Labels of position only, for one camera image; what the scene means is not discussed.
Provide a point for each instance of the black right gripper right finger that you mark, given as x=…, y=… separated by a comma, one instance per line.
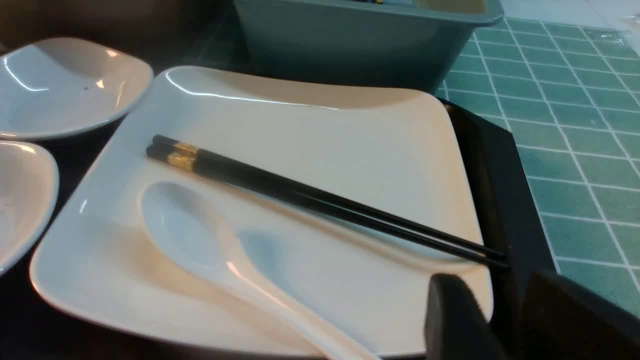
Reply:
x=562, y=320

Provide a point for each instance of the white small dish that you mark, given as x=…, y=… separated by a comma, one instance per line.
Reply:
x=62, y=87
x=29, y=185

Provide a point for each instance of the blue-grey plastic bin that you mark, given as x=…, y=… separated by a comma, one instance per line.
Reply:
x=411, y=44

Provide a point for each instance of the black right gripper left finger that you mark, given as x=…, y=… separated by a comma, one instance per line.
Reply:
x=455, y=326

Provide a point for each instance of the large white square plate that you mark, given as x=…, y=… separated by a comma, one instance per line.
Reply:
x=388, y=148

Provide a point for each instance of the white ceramic soup spoon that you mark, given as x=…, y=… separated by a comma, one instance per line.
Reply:
x=188, y=229

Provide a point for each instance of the black chopstick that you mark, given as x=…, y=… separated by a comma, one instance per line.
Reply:
x=214, y=166
x=387, y=244

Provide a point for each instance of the green checkered tablecloth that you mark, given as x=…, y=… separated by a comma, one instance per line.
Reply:
x=569, y=94

